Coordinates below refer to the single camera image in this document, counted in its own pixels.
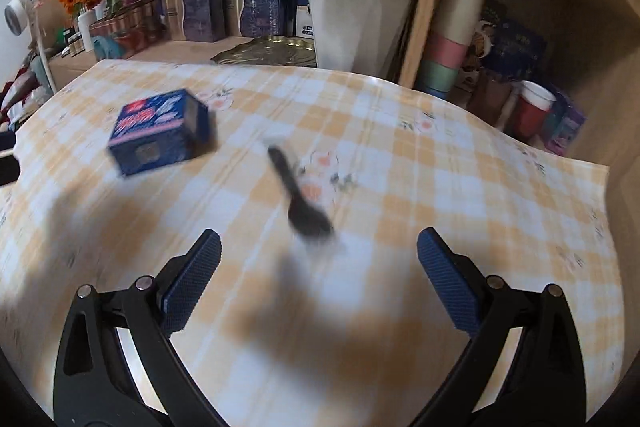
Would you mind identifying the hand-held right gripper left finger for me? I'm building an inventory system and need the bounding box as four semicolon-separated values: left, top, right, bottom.
52;228;223;427

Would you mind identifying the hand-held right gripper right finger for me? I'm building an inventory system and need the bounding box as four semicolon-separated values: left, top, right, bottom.
416;227;587;427

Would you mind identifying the black plastic spoon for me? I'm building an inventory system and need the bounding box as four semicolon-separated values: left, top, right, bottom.
266;144;335;239

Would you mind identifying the small blue printed box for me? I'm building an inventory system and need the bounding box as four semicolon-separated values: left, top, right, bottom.
107;88;218;178

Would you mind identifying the orange checked floral tablecloth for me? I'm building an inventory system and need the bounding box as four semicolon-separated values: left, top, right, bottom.
0;59;626;427

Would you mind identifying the red paper cup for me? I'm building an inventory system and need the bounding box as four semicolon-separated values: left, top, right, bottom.
509;80;557;142

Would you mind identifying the brown glass cup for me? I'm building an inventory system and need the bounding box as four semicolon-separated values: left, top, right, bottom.
467;74;516;128

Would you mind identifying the light blue purple box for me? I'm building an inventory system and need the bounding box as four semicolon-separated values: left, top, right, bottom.
542;92;587;158

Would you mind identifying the wooden sideboard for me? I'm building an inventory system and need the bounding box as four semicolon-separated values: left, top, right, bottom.
47;34;321;90

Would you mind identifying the dark blue snack packet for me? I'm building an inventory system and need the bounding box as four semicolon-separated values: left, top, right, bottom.
462;0;511;75

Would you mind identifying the gold embossed tray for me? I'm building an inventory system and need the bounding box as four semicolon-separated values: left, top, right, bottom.
210;34;318;68

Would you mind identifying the stack of pastel paper cups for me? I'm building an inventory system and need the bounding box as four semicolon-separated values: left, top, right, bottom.
415;0;488;100

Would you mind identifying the pile of printed cloth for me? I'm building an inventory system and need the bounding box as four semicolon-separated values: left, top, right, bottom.
0;57;51;135

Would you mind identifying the woven print planter box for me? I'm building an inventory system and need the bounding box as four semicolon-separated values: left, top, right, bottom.
90;0;168;60

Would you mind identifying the gold and blue gift box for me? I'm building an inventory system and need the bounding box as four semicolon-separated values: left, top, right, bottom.
222;0;296;38
160;0;226;44

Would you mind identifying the white ribbed vase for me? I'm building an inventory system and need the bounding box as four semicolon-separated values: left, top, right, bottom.
77;9;98;52

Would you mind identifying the white faceted vase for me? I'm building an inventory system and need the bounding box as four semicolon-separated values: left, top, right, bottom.
306;0;418;80

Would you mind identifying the white and blue box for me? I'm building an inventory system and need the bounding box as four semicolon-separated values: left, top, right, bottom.
295;4;316;40

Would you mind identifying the white desk fan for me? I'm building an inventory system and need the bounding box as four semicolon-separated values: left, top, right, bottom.
4;0;56;92

